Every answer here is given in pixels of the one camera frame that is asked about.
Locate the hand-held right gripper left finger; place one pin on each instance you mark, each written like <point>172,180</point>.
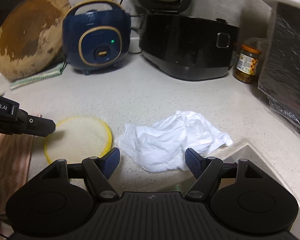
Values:
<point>112,161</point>

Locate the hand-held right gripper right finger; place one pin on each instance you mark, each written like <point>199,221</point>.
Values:
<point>193,163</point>

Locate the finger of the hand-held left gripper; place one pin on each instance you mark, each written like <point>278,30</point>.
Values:
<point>40,127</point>

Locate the yellow rimmed mesh strainer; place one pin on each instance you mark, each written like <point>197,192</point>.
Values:
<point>85,140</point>

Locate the white tissue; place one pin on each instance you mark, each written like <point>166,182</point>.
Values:
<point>165,142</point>

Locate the green white striped cloth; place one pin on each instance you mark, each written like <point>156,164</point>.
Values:
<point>37,77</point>

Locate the pink striped cloth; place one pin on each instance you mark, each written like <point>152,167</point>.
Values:
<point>10,167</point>

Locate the round wooden cutting board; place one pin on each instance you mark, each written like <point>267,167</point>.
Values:
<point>27,42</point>

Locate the wooden base cabinet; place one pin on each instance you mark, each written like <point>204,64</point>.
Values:
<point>277,175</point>

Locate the plastic-wrapped black microwave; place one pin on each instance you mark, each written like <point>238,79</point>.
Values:
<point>285,110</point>

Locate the glass jar with orange lid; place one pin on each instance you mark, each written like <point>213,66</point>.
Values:
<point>246,65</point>

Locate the blue rice cooker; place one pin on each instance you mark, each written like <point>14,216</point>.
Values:
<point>95,30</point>

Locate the black rice cooker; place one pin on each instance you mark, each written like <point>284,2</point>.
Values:
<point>185,50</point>

